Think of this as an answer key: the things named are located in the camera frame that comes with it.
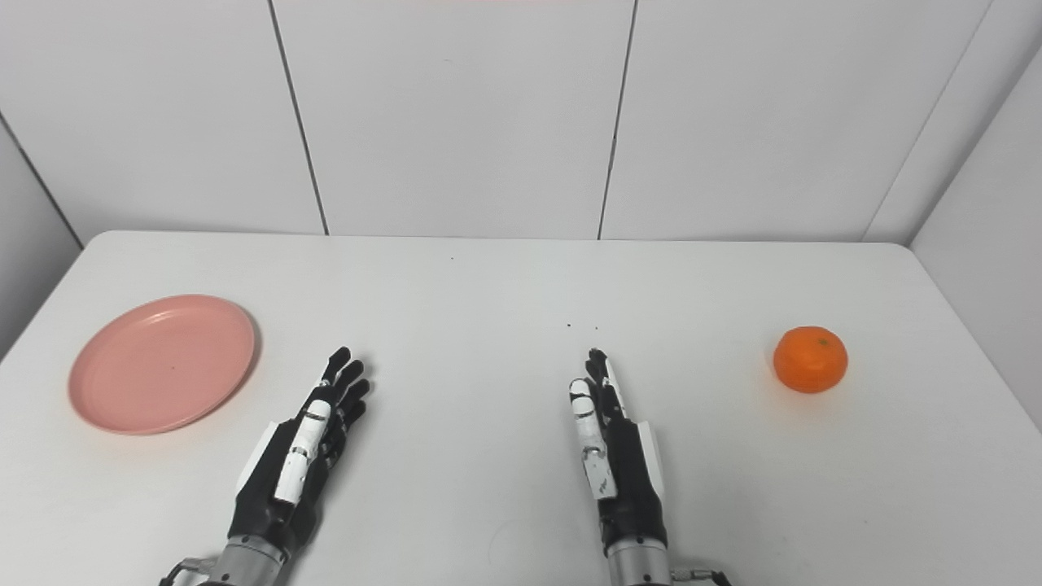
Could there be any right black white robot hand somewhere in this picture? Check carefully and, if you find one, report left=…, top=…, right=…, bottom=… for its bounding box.
left=568, top=348, right=670, bottom=556

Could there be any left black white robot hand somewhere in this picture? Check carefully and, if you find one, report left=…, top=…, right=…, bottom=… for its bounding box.
left=228, top=347, right=371, bottom=559

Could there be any pink round plate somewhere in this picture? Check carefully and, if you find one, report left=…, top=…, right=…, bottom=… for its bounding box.
left=68, top=295, right=256, bottom=435

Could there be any orange fruit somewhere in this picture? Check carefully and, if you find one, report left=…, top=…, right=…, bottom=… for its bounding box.
left=773, top=326, right=849, bottom=395

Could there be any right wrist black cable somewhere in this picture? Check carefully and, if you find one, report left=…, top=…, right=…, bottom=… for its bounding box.
left=670, top=566, right=733, bottom=586

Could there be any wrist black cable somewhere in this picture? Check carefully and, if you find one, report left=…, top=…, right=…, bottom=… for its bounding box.
left=670, top=566, right=733, bottom=586
left=159, top=557, right=217, bottom=586

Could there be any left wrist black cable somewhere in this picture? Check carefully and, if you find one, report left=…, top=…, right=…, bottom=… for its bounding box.
left=159, top=557, right=217, bottom=586

